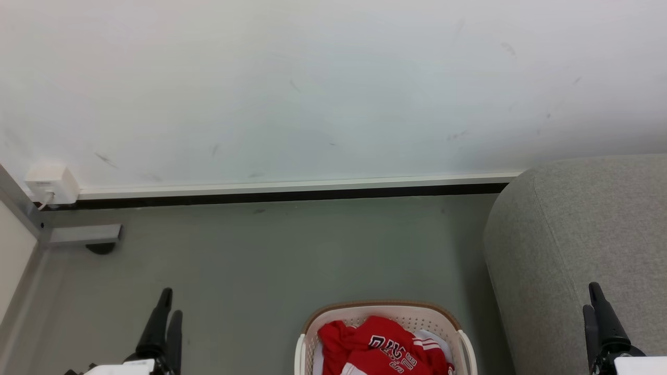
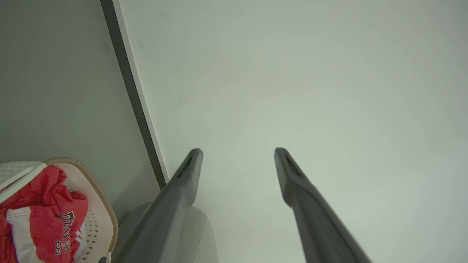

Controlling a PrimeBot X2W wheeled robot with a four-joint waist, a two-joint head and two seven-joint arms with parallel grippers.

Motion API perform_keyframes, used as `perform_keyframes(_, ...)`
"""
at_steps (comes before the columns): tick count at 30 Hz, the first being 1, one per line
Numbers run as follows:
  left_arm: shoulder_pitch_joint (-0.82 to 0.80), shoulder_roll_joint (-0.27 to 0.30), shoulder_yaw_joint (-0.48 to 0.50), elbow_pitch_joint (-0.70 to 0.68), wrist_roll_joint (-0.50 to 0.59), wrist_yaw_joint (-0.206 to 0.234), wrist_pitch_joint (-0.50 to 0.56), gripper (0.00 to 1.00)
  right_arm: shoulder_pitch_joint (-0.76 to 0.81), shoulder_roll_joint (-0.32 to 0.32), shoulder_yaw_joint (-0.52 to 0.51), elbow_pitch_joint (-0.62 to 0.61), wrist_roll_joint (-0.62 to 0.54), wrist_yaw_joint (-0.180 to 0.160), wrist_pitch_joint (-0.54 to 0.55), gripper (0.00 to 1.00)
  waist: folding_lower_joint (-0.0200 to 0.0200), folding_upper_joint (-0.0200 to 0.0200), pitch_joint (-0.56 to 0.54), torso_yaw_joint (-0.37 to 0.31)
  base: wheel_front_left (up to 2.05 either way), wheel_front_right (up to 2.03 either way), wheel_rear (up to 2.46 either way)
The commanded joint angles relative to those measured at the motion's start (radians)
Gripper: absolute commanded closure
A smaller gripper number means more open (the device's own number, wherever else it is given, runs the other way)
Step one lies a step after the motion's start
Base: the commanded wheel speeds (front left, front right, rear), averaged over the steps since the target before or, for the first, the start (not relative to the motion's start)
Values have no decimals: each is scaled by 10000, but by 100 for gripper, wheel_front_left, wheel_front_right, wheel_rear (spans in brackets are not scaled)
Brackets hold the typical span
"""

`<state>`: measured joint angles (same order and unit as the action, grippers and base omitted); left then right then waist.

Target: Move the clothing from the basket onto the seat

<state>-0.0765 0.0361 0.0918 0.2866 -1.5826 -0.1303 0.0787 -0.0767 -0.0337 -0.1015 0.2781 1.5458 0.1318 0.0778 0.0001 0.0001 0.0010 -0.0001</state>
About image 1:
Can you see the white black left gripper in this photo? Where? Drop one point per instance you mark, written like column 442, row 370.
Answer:
column 127, row 367

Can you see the white black baseboard strip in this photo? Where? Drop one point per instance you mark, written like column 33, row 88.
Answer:
column 292, row 188

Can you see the white laundry basket brown rim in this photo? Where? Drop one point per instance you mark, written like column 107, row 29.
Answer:
column 385, row 312

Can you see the grey metal frame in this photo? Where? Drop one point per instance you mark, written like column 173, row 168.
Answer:
column 62, row 234

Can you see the white garment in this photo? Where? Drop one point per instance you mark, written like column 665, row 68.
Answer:
column 435, row 341

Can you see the white wall socket box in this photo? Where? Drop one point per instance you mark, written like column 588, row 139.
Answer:
column 52, row 183

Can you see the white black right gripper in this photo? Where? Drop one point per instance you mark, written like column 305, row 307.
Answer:
column 638, row 365

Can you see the grey fabric sofa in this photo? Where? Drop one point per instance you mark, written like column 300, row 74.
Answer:
column 578, row 245

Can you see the red printed shirt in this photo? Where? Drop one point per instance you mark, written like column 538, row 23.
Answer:
column 375, row 349

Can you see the black round frame foot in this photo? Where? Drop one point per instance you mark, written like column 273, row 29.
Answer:
column 101, row 248

